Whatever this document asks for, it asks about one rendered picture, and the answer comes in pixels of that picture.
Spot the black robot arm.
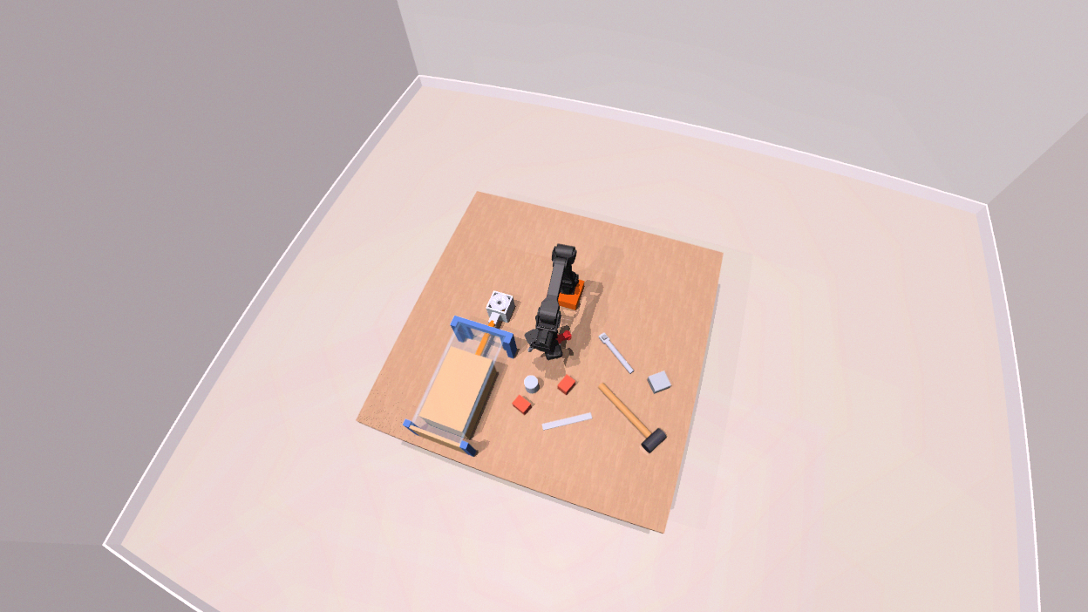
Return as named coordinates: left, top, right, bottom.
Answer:
left=526, top=243, right=579, bottom=352

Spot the mallet with wooden handle and black head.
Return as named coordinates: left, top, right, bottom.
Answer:
left=598, top=383, right=667, bottom=453

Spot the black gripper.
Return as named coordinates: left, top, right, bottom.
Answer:
left=545, top=330, right=562, bottom=360

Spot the pale grey flat bar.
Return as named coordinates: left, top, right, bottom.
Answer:
left=542, top=413, right=592, bottom=431

